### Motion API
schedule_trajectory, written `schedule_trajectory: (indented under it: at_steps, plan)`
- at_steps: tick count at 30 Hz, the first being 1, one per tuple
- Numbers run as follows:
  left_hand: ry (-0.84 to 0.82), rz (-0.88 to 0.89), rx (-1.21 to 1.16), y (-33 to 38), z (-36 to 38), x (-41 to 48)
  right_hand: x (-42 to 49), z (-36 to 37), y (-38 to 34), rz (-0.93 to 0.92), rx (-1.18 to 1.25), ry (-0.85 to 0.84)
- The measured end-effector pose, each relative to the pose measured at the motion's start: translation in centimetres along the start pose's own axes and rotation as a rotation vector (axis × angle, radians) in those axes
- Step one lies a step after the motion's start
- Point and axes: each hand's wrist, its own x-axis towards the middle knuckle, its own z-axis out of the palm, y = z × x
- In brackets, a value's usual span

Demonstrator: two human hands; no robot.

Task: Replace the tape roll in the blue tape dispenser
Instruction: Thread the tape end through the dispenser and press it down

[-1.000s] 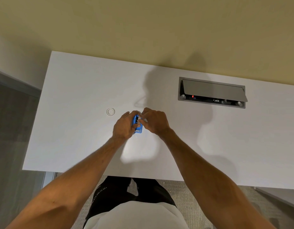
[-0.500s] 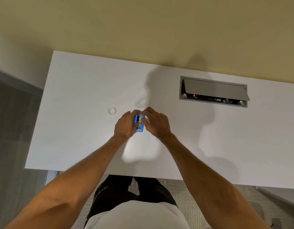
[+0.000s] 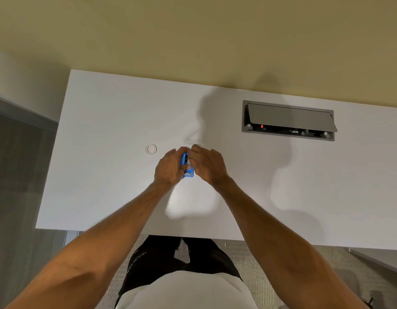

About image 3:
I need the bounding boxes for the person's right hand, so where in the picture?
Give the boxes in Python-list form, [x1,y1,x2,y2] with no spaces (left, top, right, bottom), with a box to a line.
[187,144,230,186]

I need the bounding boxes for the person's left hand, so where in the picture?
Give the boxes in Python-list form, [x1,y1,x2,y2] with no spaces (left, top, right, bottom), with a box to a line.
[154,147,192,186]

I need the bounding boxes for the blue stapler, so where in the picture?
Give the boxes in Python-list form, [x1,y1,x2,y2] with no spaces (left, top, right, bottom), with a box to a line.
[180,152,195,178]

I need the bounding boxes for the person's right forearm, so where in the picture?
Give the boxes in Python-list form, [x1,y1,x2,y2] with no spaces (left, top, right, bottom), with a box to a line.
[214,176,370,309]

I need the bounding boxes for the person's left forearm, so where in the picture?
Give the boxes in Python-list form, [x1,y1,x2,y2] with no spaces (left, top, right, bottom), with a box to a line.
[5,180,172,309]

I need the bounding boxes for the white desk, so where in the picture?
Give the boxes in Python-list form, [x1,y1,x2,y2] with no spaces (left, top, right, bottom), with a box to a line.
[36,69,397,251]

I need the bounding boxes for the grey desk power outlet box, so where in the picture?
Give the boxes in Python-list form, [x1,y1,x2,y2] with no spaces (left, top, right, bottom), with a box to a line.
[242,100,338,141]

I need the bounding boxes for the person's black shorts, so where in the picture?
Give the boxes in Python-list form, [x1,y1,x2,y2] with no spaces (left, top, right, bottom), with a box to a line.
[115,235,243,306]

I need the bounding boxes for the person's white shirt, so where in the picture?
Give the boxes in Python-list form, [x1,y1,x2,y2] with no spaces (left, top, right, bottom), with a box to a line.
[115,272,259,309]

